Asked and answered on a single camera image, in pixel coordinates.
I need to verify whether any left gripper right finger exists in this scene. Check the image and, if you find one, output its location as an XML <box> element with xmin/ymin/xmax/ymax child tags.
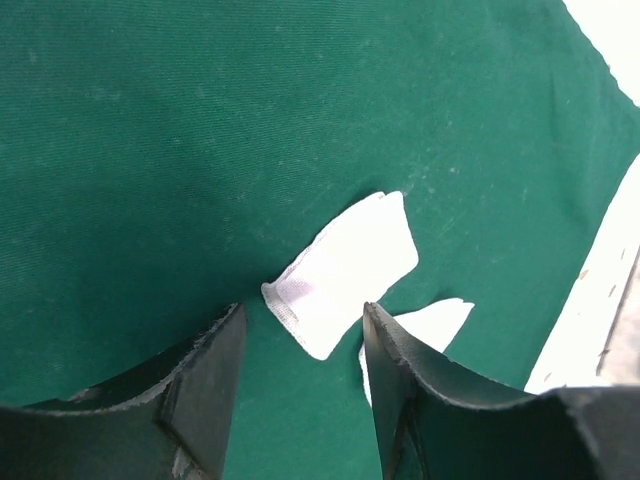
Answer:
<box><xmin>363</xmin><ymin>303</ymin><xmax>639</xmax><ymax>479</ymax></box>

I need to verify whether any white gauze pad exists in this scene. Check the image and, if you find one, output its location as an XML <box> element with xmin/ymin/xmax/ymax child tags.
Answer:
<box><xmin>357</xmin><ymin>297</ymin><xmax>476</xmax><ymax>406</ymax></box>
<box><xmin>261</xmin><ymin>191</ymin><xmax>419</xmax><ymax>361</ymax></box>

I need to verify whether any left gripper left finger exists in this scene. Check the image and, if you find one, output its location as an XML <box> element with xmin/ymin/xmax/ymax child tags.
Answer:
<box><xmin>1</xmin><ymin>304</ymin><xmax>247</xmax><ymax>479</ymax></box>

